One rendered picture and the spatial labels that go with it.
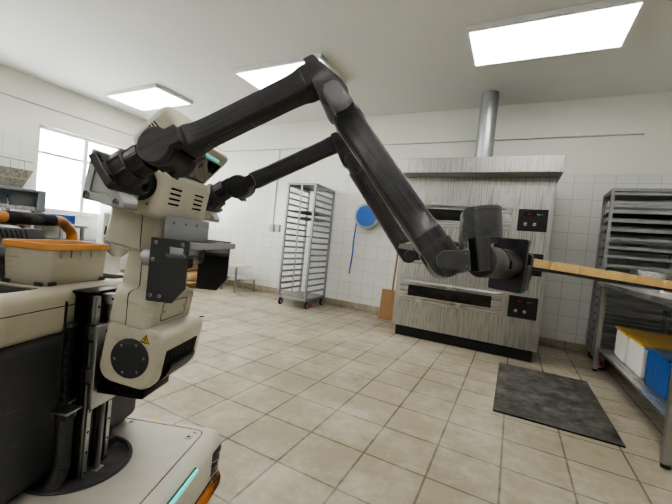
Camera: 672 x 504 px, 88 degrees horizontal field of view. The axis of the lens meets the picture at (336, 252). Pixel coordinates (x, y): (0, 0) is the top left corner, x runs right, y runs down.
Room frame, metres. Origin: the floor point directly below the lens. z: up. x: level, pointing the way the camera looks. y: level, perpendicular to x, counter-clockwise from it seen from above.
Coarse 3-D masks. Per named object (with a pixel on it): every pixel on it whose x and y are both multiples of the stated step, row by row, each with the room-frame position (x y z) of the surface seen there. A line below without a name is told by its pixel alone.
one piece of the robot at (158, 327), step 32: (160, 192) 0.87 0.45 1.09; (192, 192) 1.01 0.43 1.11; (128, 224) 0.93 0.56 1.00; (160, 224) 0.92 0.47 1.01; (128, 256) 0.94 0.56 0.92; (128, 288) 0.91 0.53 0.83; (128, 320) 0.89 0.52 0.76; (160, 320) 0.94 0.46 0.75; (192, 320) 1.04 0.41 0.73; (128, 352) 0.89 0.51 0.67; (160, 352) 0.89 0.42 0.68; (128, 384) 0.89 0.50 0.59
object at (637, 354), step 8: (632, 336) 2.79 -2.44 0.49; (640, 336) 2.82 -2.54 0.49; (632, 344) 2.76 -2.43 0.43; (640, 344) 2.57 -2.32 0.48; (648, 344) 2.54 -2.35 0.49; (656, 344) 2.56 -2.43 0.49; (664, 344) 2.59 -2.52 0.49; (632, 352) 2.74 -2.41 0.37; (640, 352) 2.58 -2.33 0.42; (632, 360) 2.72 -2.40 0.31; (640, 360) 2.56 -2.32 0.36; (632, 368) 2.69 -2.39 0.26; (640, 368) 2.55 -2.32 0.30; (640, 376) 2.54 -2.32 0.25
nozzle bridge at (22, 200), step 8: (0, 192) 2.55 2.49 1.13; (8, 192) 2.59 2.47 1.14; (16, 192) 2.62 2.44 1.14; (24, 192) 2.66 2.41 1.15; (32, 192) 2.65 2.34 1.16; (40, 192) 2.67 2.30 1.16; (0, 200) 2.56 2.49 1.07; (16, 200) 2.63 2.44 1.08; (24, 200) 2.66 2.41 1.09; (32, 200) 2.70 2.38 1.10; (40, 200) 2.67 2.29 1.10; (16, 208) 2.59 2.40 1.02; (24, 208) 2.63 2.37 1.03; (32, 208) 2.66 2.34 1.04; (40, 208) 2.67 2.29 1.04
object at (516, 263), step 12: (504, 240) 0.68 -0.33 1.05; (516, 240) 0.66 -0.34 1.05; (528, 240) 0.65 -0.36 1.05; (516, 252) 0.66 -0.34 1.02; (528, 252) 0.65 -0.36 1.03; (516, 264) 0.63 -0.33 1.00; (504, 276) 0.63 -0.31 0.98; (516, 276) 0.65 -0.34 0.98; (492, 288) 0.69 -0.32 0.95; (504, 288) 0.67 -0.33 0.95; (516, 288) 0.65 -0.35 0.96
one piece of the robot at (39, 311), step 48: (0, 288) 0.86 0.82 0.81; (48, 288) 0.91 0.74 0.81; (96, 288) 1.01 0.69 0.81; (0, 336) 0.77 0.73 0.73; (48, 336) 0.91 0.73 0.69; (0, 384) 0.78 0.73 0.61; (48, 384) 0.90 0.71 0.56; (0, 432) 0.78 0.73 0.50; (48, 432) 0.91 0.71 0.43; (96, 432) 1.01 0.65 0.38; (0, 480) 0.79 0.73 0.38; (48, 480) 0.89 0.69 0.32
